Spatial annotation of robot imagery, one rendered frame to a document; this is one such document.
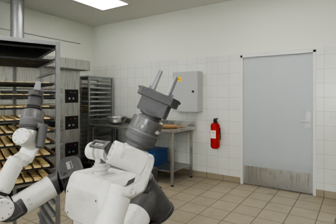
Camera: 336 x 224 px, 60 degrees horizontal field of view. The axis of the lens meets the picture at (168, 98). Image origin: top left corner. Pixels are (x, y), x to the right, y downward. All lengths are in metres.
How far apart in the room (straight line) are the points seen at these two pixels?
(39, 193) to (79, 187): 0.21
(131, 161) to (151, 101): 0.17
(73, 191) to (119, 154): 0.40
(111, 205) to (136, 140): 0.17
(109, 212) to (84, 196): 0.33
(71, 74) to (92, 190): 4.13
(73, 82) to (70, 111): 0.48
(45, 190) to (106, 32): 5.60
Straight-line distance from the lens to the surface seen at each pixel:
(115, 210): 0.78
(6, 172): 1.27
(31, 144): 1.28
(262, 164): 4.91
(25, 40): 2.35
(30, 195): 1.28
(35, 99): 1.31
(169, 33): 5.60
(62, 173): 1.28
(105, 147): 1.06
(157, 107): 0.79
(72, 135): 5.15
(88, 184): 1.10
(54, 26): 6.30
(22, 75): 4.63
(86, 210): 1.11
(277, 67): 4.77
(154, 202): 0.97
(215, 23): 5.19
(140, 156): 0.80
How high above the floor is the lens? 1.39
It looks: level
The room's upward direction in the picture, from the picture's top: straight up
